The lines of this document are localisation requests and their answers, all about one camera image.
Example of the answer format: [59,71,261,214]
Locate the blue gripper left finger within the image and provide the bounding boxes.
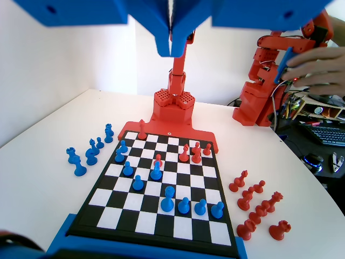
[126,0,172,58]

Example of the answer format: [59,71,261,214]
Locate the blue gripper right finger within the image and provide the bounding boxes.
[172,0,216,58]

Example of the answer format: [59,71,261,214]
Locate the blue leader arm trigger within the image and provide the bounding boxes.
[273,47,295,84]

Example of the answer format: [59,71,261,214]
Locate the red leader arm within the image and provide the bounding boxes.
[232,9,335,127]

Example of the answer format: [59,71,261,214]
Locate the person's forearm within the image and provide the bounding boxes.
[327,15,345,49]

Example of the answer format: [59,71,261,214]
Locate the person's hand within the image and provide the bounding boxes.
[285,45,345,97]

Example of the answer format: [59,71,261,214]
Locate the blue rook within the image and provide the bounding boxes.
[66,147,78,165]
[104,122,115,144]

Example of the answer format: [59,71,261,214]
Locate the red bishop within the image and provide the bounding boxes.
[237,169,249,187]
[178,144,189,162]

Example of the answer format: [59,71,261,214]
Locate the blue knight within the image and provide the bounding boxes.
[85,148,98,166]

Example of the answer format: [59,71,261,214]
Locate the wooden desk organizer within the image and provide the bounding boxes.
[292,93,345,122]

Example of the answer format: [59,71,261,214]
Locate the black white chessboard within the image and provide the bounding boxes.
[66,129,240,257]

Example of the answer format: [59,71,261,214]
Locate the blue queen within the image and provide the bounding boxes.
[74,156,87,178]

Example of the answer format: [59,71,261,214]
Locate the black desk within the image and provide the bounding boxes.
[274,88,345,189]

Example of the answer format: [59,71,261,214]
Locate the blue king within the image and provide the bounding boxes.
[160,186,176,214]

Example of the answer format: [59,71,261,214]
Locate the black keyboard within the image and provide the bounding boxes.
[304,124,345,148]

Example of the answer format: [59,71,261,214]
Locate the black computer mouse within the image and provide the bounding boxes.
[300,153,324,173]

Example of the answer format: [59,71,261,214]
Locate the red queen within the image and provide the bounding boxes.
[265,191,284,214]

